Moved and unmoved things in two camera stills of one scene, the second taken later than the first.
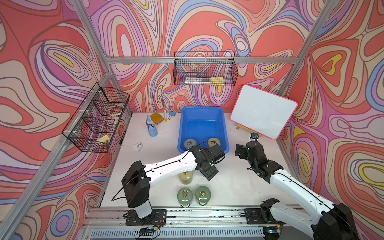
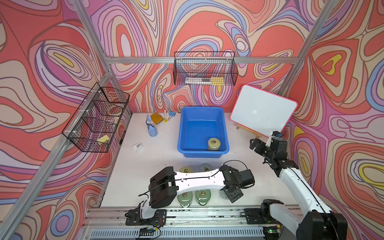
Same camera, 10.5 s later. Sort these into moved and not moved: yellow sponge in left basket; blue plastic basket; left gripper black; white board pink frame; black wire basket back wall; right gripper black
Moved: left gripper black; right gripper black
Not moved: white board pink frame; blue plastic basket; yellow sponge in left basket; black wire basket back wall
